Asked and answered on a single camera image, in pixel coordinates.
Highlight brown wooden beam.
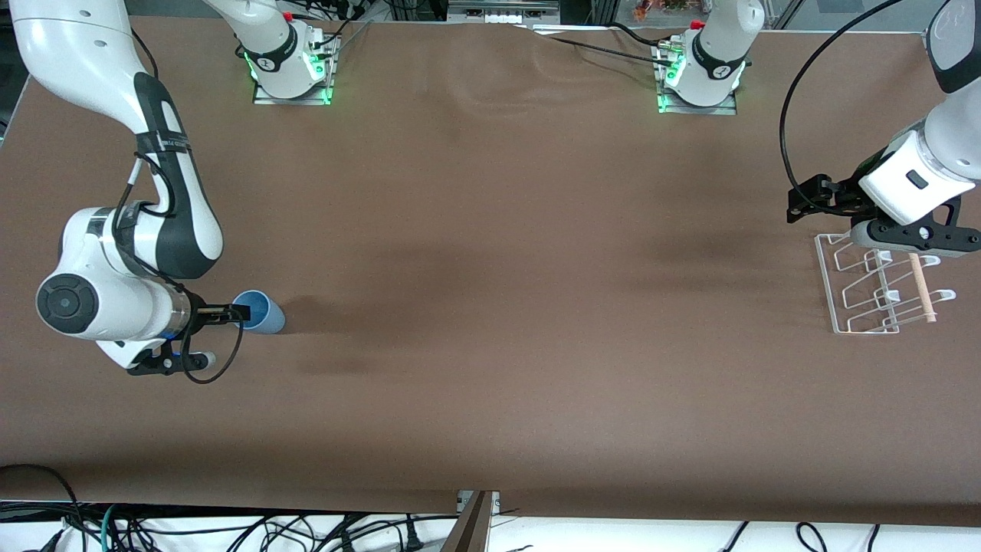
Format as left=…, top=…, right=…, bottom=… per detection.
left=441, top=491, right=493, bottom=552

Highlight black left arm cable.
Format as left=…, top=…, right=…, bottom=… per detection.
left=779, top=0, right=913, bottom=202

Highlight teal floor cable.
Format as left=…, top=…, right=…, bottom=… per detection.
left=100, top=504, right=123, bottom=552

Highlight grey base cable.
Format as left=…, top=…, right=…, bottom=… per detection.
left=331, top=20, right=375, bottom=58

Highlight white wire cup rack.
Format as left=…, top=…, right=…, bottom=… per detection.
left=814, top=232, right=957, bottom=336

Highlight black table cable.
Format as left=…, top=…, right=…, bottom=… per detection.
left=529, top=28, right=664, bottom=67
left=605, top=21, right=669, bottom=47

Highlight blue plastic cup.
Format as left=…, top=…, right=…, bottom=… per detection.
left=232, top=290, right=286, bottom=335

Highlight silver metal bracket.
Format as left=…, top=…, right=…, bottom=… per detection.
left=458, top=491, right=501, bottom=517

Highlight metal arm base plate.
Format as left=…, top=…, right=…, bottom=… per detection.
left=657, top=42, right=738, bottom=116
left=253, top=31, right=336, bottom=106

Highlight black looped floor cable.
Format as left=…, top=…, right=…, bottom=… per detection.
left=0, top=464, right=79, bottom=537

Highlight brown table cover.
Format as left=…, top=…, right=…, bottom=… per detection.
left=0, top=14, right=981, bottom=530

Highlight orange background items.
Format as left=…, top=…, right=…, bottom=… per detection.
left=632, top=0, right=710, bottom=21

